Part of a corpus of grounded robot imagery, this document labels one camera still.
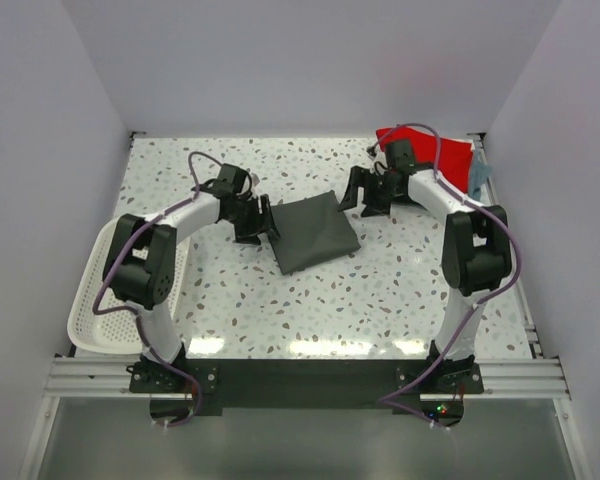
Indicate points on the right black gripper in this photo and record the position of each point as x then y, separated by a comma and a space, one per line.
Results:
361, 177

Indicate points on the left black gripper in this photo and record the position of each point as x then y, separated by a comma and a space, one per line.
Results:
262, 223

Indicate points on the grey t shirt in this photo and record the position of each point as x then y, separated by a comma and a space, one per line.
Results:
311, 231

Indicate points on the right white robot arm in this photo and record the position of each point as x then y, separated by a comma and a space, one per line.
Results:
476, 252

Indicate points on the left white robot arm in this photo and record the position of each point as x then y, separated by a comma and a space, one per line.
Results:
140, 266

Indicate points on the folded red t shirt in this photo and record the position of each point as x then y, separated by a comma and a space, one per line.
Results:
455, 159

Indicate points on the folded light blue t shirt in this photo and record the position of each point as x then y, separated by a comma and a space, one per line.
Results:
479, 174

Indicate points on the white plastic basket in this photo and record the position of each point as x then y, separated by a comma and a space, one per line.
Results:
110, 334

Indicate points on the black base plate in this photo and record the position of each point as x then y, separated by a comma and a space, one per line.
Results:
215, 385

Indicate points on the aluminium frame rail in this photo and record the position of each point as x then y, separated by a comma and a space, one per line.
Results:
340, 333

